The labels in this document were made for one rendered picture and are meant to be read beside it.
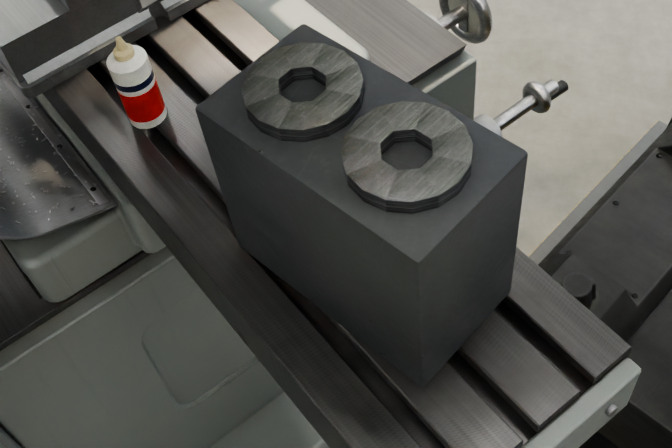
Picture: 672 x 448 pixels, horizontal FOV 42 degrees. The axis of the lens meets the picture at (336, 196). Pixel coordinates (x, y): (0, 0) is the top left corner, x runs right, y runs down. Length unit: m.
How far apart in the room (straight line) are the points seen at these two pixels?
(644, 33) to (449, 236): 1.86
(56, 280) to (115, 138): 0.20
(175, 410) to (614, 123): 1.27
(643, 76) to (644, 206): 1.05
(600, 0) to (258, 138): 1.91
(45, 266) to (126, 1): 0.31
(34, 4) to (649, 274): 0.82
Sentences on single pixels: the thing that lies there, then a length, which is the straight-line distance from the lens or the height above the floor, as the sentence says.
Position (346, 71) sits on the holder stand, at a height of 1.13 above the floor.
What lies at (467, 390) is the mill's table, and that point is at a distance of 0.72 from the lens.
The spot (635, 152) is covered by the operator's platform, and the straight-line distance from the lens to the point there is 1.58.
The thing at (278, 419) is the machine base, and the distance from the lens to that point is 1.52.
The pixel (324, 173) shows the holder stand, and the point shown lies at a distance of 0.60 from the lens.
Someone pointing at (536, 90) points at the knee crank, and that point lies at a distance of 1.46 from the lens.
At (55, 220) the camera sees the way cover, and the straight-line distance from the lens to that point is 0.96.
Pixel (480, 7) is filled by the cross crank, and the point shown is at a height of 0.67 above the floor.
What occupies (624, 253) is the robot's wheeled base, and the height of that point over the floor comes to 0.59.
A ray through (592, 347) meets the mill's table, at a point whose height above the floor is 0.93.
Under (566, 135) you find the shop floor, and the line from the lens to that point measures 2.12.
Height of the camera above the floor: 1.58
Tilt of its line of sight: 52 degrees down
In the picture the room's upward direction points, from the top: 9 degrees counter-clockwise
